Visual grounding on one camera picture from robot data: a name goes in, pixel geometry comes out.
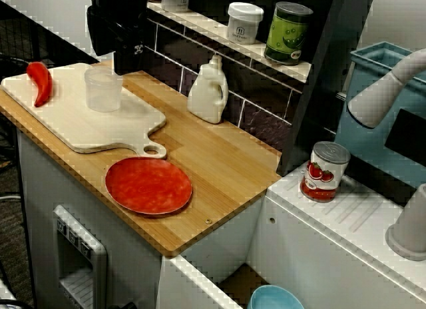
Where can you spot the blue plastic bin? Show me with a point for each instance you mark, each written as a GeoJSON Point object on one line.
{"type": "Point", "coordinates": [366, 139]}

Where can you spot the red orange plate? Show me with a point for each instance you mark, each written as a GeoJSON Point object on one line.
{"type": "Point", "coordinates": [149, 185]}

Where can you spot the red toy chili pepper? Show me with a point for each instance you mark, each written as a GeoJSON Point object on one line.
{"type": "Point", "coordinates": [41, 82]}

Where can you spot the dark grey shelf unit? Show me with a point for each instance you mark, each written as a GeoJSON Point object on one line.
{"type": "Point", "coordinates": [306, 116]}

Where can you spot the white cutting board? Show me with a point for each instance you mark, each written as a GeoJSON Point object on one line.
{"type": "Point", "coordinates": [66, 129]}

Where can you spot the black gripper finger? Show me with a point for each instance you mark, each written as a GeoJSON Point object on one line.
{"type": "Point", "coordinates": [128, 64]}
{"type": "Point", "coordinates": [101, 36]}

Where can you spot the green peas can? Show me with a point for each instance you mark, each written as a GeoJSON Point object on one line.
{"type": "Point", "coordinates": [288, 36]}

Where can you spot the tomato can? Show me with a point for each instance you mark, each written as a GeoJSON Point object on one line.
{"type": "Point", "coordinates": [323, 176]}

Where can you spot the white toy detergent bottle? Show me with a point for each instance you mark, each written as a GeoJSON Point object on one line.
{"type": "Point", "coordinates": [206, 96]}

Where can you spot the light blue bowl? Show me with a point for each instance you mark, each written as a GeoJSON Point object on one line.
{"type": "Point", "coordinates": [276, 299]}

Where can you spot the white toy kitchen cabinet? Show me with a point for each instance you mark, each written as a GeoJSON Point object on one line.
{"type": "Point", "coordinates": [299, 255]}

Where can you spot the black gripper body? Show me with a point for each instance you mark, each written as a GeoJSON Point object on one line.
{"type": "Point", "coordinates": [126, 19]}

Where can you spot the grey toy faucet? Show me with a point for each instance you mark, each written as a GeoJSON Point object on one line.
{"type": "Point", "coordinates": [376, 99]}

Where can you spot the white ice dispenser panel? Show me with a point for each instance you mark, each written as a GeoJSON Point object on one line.
{"type": "Point", "coordinates": [96, 255]}

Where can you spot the clear plastic jar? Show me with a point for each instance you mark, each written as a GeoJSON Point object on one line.
{"type": "Point", "coordinates": [103, 92]}

